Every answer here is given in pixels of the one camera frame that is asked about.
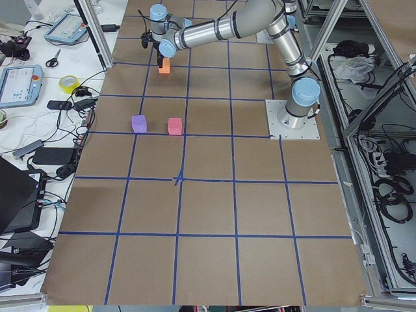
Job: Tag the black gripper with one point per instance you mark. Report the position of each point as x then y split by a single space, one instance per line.
158 54

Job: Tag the orange foam block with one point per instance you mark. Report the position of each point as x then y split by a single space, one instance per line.
165 68

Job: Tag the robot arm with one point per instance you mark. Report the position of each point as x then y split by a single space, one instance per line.
169 34

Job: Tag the purple foam block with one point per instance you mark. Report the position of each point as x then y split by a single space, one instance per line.
139 123

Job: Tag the pink foam block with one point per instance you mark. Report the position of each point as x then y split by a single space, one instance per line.
175 126

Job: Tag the teach pendant far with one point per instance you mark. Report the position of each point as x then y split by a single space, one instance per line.
68 30

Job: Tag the teach pendant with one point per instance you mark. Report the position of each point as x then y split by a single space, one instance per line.
68 30
20 85

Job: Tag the yellow tape roll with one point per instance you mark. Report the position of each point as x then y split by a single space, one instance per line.
69 83

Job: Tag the teach pendant near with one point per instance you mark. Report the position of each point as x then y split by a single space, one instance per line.
20 85

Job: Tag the black power adapter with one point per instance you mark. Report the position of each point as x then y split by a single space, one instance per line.
52 156

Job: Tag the white crumpled cloth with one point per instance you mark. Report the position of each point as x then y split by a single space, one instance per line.
355 69

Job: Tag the black laptop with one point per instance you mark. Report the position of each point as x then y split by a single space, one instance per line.
21 195

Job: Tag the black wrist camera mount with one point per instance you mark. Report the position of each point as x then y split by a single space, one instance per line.
146 38

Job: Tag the aluminium frame post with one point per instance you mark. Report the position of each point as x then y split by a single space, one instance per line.
89 17

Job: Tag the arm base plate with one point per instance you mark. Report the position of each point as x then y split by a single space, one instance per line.
283 126
263 37

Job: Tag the black handled scissors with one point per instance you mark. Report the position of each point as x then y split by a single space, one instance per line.
53 62

